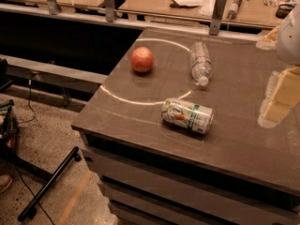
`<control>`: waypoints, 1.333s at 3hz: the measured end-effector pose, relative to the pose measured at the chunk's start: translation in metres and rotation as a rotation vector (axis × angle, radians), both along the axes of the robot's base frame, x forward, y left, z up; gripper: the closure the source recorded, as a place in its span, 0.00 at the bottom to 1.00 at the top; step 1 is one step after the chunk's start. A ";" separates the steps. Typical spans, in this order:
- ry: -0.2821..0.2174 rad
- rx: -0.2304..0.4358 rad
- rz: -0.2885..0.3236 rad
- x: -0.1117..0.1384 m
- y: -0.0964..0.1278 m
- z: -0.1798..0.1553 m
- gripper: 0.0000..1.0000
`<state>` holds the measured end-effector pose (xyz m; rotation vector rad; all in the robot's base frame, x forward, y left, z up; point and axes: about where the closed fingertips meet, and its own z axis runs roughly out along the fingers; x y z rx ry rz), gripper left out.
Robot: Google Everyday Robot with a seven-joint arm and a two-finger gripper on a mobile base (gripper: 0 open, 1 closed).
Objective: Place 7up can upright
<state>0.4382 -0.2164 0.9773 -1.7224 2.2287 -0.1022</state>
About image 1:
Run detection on caulk tube tool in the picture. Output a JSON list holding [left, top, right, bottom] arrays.
[[227, 0, 242, 19]]

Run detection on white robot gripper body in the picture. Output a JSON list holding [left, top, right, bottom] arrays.
[[276, 4, 300, 66]]

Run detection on grey metal rail beam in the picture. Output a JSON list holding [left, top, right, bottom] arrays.
[[0, 54, 108, 94]]

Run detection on black metal floor bar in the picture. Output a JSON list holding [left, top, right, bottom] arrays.
[[18, 146, 81, 222]]

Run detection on metal bracket post right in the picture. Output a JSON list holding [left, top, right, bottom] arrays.
[[209, 0, 227, 36]]

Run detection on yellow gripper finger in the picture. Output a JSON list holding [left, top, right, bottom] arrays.
[[256, 26, 279, 51], [258, 67, 300, 128]]

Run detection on metal bracket post left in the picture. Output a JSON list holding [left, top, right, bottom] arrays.
[[47, 0, 61, 15]]

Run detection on orange round fruit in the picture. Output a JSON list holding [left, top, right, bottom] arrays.
[[130, 47, 154, 72]]

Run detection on black cable on floor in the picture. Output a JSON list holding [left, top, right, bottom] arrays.
[[18, 72, 38, 125]]

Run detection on clear plastic water bottle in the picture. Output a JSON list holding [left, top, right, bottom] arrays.
[[189, 42, 213, 87]]

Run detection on green dark bag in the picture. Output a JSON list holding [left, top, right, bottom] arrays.
[[0, 99, 19, 149]]

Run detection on white green 7up can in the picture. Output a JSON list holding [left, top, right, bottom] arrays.
[[161, 98, 214, 134]]

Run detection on black round container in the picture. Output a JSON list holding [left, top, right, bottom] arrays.
[[276, 4, 294, 19]]

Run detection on metal bracket post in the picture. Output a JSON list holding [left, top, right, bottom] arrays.
[[47, 0, 61, 15], [104, 0, 116, 23], [209, 0, 227, 36]]

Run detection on grey cabinet with drawers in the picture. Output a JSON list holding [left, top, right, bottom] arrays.
[[72, 29, 300, 225]]

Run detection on metal bracket post middle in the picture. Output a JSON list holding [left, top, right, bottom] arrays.
[[104, 0, 116, 23]]

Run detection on shoe on floor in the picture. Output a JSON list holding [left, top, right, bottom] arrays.
[[0, 173, 13, 193]]

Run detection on white paper sheets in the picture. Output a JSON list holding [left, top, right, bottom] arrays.
[[172, 0, 216, 16]]

